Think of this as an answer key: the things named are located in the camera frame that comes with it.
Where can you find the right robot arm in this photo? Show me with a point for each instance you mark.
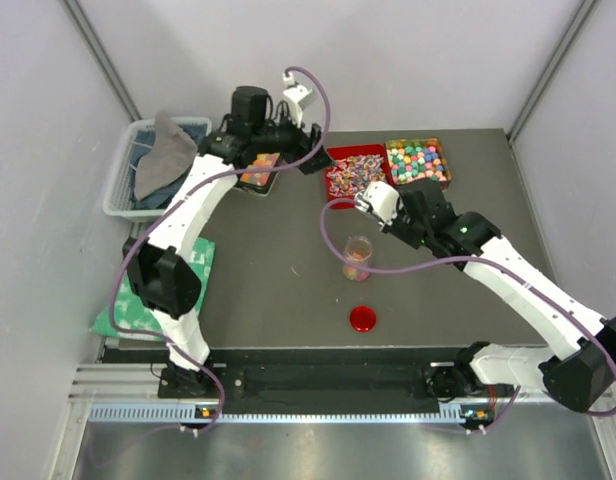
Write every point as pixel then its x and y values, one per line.
pixel 577 364

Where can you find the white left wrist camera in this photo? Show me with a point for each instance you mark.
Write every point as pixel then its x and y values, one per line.
pixel 297 97

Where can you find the grey cloth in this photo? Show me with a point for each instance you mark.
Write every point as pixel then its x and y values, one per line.
pixel 172 154

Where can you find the gold tin of gummy candies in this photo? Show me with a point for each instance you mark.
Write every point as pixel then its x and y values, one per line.
pixel 258 182

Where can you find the patterned tin of pastel candies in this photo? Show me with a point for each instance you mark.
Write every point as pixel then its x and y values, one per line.
pixel 415 159

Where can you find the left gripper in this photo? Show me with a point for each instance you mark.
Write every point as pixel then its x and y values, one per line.
pixel 301 146

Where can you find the red jar lid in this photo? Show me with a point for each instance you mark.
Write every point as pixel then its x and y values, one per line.
pixel 362 318

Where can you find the aluminium rail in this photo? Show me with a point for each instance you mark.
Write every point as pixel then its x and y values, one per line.
pixel 143 384

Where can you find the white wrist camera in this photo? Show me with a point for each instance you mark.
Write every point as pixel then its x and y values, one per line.
pixel 379 200
pixel 297 97

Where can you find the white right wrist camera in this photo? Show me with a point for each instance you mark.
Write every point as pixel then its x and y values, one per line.
pixel 379 200

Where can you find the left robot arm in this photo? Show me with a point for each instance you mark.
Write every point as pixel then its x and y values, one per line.
pixel 158 269

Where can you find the clear plastic jar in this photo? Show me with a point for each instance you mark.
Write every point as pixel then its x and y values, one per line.
pixel 358 251

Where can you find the green white patterned cloth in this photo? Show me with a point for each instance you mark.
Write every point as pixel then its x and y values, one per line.
pixel 132 315

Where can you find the blue green cloths in basket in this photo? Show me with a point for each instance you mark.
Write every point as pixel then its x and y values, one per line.
pixel 159 199

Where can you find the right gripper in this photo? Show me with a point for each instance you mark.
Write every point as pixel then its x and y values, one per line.
pixel 393 228

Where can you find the white plastic basket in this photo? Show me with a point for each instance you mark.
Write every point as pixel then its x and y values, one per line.
pixel 117 202

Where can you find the red tin of lollipop candies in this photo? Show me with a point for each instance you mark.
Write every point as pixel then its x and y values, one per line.
pixel 354 168

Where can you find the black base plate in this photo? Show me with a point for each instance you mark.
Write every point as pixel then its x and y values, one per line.
pixel 336 386

